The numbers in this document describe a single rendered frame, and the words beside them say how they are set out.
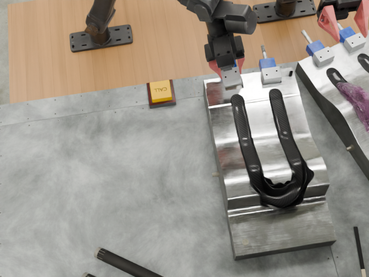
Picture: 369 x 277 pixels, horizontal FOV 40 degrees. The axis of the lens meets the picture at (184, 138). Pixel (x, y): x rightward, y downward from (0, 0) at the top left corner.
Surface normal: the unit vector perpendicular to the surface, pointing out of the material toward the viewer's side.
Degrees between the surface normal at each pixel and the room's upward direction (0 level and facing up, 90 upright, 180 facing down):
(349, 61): 0
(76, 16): 0
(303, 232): 0
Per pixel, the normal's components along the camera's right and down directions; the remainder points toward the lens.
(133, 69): -0.04, -0.40
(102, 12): -0.34, 0.83
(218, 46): -0.26, -0.68
